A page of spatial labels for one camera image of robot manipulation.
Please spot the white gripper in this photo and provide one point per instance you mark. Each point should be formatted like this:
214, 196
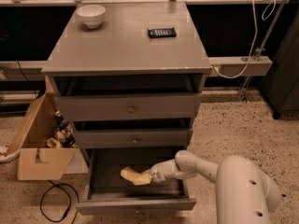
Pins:
158, 173

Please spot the yellow sponge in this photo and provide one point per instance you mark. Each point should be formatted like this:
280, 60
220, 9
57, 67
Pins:
129, 174

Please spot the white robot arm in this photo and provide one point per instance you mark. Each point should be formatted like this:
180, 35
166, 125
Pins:
244, 193

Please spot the grey open bottom drawer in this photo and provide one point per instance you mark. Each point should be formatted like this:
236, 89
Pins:
107, 191

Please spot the grey middle drawer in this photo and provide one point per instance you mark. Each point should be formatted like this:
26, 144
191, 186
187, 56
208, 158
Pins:
133, 138

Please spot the grey top drawer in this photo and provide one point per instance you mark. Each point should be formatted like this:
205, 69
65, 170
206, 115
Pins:
129, 107

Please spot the grey wooden drawer cabinet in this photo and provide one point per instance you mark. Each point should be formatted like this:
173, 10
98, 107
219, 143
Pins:
119, 58

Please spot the bottles in cardboard box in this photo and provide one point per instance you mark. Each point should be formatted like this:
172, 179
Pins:
63, 136

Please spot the cardboard box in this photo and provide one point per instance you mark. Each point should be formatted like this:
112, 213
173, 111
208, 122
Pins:
36, 161

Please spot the white red shoe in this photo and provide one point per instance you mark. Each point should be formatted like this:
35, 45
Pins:
5, 156

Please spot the black snack bar packet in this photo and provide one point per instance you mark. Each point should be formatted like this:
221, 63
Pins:
162, 32

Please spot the white ceramic bowl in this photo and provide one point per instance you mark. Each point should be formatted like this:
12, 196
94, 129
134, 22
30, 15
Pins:
91, 16

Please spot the metal diagonal rod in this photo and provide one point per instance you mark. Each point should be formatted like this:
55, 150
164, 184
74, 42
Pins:
260, 49

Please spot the grey window ledge rail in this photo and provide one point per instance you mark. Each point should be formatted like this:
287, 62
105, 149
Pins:
228, 66

